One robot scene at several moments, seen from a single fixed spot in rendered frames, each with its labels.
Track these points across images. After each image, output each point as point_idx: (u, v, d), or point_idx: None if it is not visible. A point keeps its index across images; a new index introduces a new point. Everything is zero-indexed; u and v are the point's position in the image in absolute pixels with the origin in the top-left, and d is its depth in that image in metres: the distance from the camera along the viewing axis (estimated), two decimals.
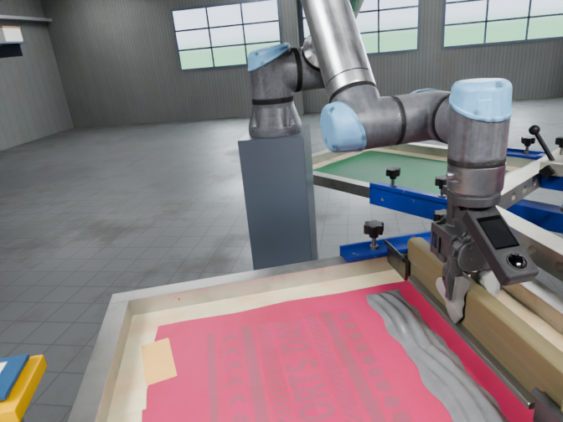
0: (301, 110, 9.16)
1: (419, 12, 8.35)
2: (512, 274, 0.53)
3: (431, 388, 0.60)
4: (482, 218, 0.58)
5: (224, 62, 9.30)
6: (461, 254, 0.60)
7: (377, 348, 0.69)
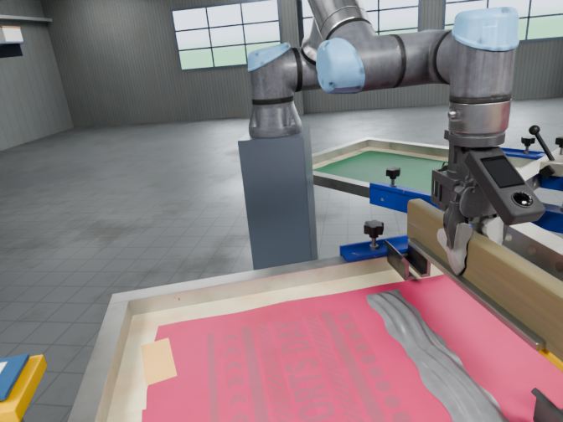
0: (301, 110, 9.16)
1: (419, 12, 8.35)
2: (517, 211, 0.50)
3: (431, 388, 0.60)
4: (486, 157, 0.55)
5: (224, 62, 9.30)
6: (462, 198, 0.58)
7: (377, 348, 0.69)
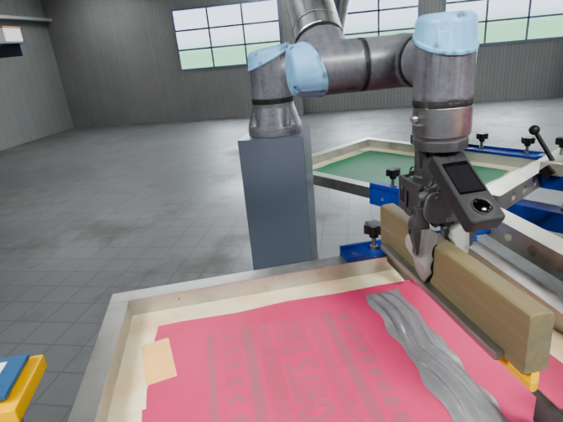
0: (301, 110, 9.16)
1: (419, 12, 8.35)
2: (476, 218, 0.49)
3: (431, 388, 0.60)
4: (448, 163, 0.55)
5: (224, 62, 9.30)
6: (426, 204, 0.57)
7: (377, 348, 0.69)
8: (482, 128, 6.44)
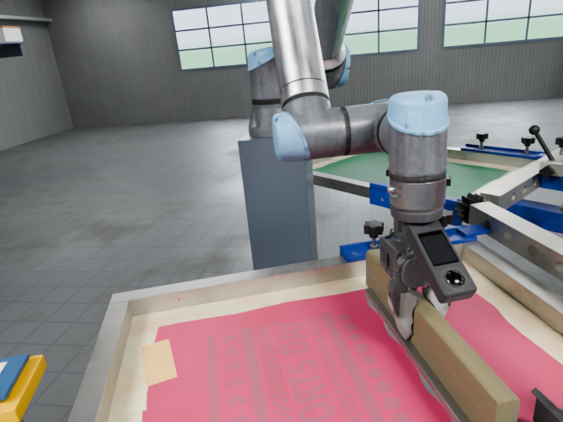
0: None
1: (419, 12, 8.35)
2: (448, 291, 0.51)
3: (431, 388, 0.60)
4: (424, 233, 0.57)
5: (224, 62, 9.30)
6: (405, 270, 0.59)
7: (377, 349, 0.69)
8: (482, 128, 6.44)
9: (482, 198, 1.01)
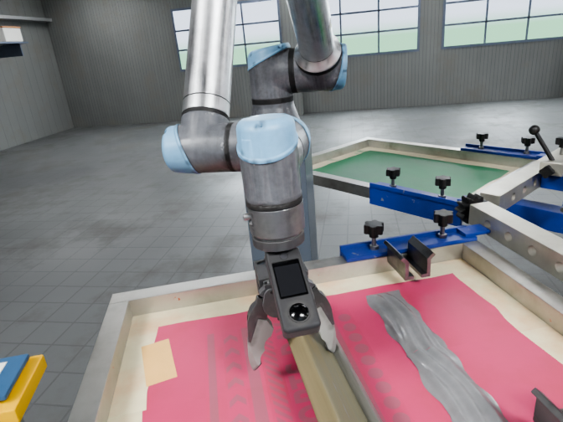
0: (301, 110, 9.16)
1: (419, 12, 8.35)
2: (289, 327, 0.49)
3: (431, 388, 0.60)
4: (279, 262, 0.54)
5: None
6: (264, 300, 0.57)
7: (377, 349, 0.69)
8: (482, 128, 6.44)
9: (482, 198, 1.01)
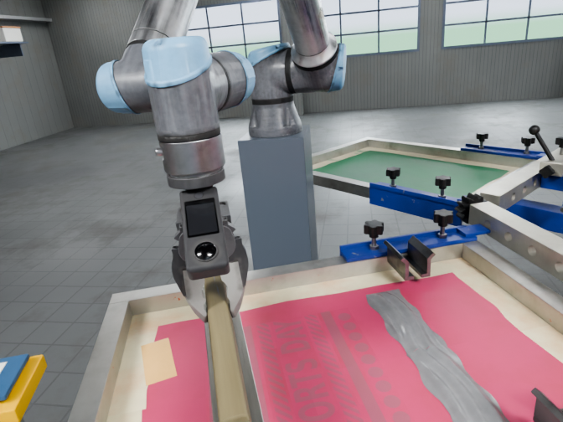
0: (301, 110, 9.16)
1: (419, 12, 8.35)
2: (192, 266, 0.45)
3: (431, 388, 0.60)
4: (192, 201, 0.50)
5: None
6: (179, 244, 0.52)
7: (377, 348, 0.69)
8: (482, 128, 6.44)
9: (482, 198, 1.01)
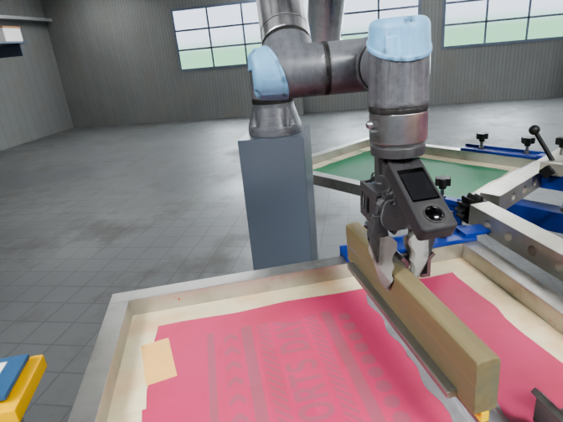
0: (301, 110, 9.16)
1: (419, 12, 8.35)
2: (427, 226, 0.48)
3: (431, 388, 0.60)
4: (404, 170, 0.54)
5: (224, 62, 9.30)
6: (384, 212, 0.56)
7: (377, 348, 0.69)
8: (482, 128, 6.44)
9: (482, 198, 1.01)
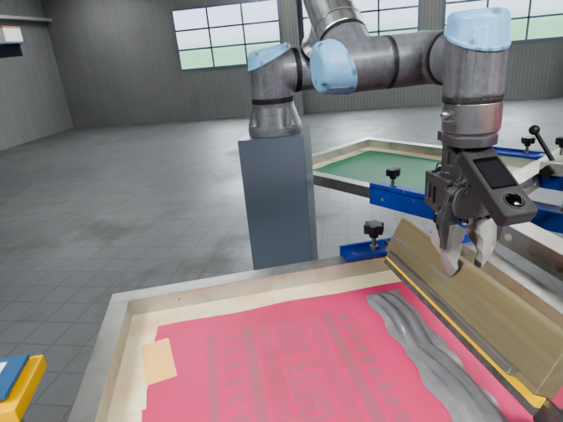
0: (301, 110, 9.16)
1: (419, 12, 8.35)
2: (509, 213, 0.50)
3: (431, 388, 0.60)
4: (478, 159, 0.55)
5: (224, 62, 9.30)
6: (456, 199, 0.57)
7: (377, 348, 0.69)
8: None
9: None
